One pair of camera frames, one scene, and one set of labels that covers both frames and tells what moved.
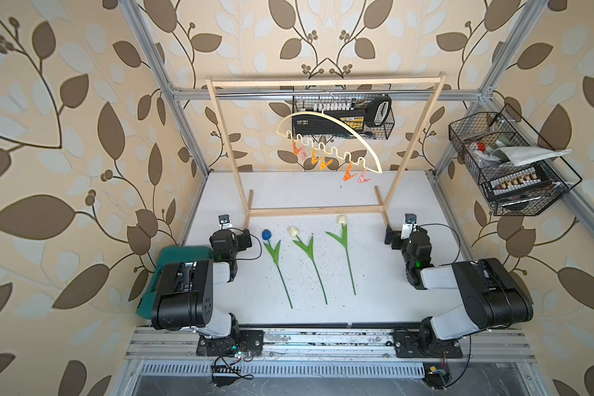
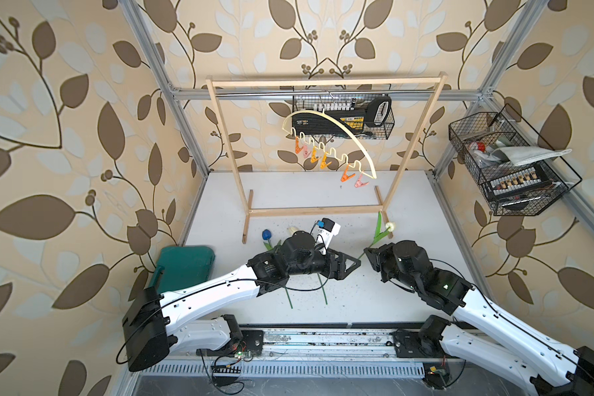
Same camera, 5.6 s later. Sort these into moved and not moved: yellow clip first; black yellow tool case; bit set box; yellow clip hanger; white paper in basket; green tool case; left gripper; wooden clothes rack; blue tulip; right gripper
Moved: left gripper; right gripper; yellow clip hanger
Not moved: bit set box; green tool case; white paper in basket; black yellow tool case; blue tulip; yellow clip first; wooden clothes rack
